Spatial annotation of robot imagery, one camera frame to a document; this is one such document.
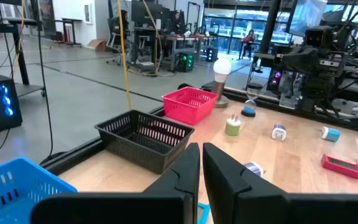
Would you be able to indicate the black office chair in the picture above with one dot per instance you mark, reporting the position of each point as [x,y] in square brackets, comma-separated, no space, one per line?
[115,37]

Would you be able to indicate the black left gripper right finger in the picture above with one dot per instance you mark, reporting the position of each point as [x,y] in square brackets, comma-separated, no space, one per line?
[225,186]

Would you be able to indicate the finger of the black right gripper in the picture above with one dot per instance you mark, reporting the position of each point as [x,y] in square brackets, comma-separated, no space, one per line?
[294,62]

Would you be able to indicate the office desk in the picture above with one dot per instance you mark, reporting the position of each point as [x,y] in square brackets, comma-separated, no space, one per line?
[179,39]

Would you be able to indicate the blue plastic basket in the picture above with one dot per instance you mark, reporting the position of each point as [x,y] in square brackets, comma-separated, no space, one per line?
[17,214]

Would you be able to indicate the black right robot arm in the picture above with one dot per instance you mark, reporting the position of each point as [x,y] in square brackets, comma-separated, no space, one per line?
[322,90]

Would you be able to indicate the red plastic basket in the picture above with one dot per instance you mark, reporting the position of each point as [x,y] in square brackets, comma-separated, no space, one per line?
[182,113]

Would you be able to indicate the small red digital display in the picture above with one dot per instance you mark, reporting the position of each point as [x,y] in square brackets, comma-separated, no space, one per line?
[356,172]

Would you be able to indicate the cardboard box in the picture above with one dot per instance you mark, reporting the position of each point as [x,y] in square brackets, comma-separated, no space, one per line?
[98,45]

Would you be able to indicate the large display screen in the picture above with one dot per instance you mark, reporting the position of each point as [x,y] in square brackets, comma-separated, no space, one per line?
[306,15]

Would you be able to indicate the green power adapter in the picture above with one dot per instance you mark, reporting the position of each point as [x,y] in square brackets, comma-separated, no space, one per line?
[232,128]

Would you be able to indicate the blue power adapter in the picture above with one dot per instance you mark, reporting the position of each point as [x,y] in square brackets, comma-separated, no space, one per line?
[332,134]

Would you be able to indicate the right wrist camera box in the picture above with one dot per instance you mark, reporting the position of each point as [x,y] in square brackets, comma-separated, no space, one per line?
[317,37]

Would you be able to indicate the black rolling cart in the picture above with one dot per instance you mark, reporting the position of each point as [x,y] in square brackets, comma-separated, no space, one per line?
[22,62]

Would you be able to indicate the computer tower green lights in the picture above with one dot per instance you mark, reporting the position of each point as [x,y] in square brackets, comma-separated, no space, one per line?
[183,63]

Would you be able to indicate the white bulb table lamp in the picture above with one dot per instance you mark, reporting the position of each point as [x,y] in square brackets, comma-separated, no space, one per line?
[222,67]

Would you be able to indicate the black plastic basket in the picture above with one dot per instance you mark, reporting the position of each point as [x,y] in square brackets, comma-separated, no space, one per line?
[126,149]

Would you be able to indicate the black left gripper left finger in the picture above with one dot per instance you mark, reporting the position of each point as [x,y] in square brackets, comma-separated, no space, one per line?
[179,186]

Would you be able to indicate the blue sand hourglass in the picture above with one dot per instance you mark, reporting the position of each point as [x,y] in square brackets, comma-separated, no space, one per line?
[249,110]

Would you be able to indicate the computer tower purple lights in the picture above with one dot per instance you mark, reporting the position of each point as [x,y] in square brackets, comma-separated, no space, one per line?
[273,81]

